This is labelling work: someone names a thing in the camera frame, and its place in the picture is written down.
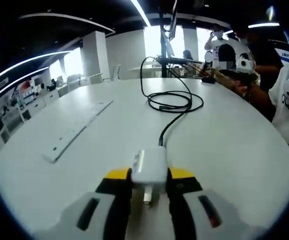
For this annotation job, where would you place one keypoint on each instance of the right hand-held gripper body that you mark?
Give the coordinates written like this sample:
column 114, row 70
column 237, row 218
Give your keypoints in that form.
column 245, row 66

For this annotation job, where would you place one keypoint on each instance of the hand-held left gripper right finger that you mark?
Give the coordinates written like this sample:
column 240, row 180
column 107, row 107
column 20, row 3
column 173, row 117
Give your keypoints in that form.
column 184, row 207

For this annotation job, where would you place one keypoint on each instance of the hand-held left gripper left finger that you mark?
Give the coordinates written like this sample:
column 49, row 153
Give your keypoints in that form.
column 114, row 207

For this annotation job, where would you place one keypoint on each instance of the white charger adapter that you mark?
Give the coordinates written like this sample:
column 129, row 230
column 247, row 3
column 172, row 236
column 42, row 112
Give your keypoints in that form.
column 150, row 167

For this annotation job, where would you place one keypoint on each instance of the white desk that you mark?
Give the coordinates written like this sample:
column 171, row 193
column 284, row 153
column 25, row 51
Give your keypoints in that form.
column 222, row 150

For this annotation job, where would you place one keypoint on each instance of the person's right hand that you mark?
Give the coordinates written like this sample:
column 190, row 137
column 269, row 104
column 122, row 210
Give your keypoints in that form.
column 240, row 88

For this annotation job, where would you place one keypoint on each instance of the black computer mouse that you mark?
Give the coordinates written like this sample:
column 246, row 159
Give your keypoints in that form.
column 208, row 80

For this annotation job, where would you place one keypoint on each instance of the black standing table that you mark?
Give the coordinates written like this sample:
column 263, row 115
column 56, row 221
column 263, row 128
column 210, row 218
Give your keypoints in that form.
column 184, row 59

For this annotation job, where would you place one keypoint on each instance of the person's white printed shirt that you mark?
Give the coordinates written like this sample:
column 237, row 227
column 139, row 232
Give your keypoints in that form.
column 284, row 117

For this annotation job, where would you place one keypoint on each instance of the large monitor screen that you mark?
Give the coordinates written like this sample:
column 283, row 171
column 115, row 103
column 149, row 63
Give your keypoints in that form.
column 173, row 22

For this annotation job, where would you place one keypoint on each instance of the black monitor stand pole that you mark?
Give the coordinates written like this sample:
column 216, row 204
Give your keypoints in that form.
column 163, row 37

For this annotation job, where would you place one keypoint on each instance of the white power strip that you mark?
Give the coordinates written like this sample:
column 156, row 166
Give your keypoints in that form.
column 79, row 127

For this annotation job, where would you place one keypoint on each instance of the long curved ceiling light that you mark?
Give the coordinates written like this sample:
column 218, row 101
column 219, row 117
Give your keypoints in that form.
column 138, row 10

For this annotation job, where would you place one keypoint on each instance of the white office chair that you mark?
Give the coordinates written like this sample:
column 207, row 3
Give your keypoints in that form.
column 113, row 72

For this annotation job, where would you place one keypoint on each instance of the white square pillar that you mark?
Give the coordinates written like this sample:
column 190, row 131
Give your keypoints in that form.
column 93, row 55

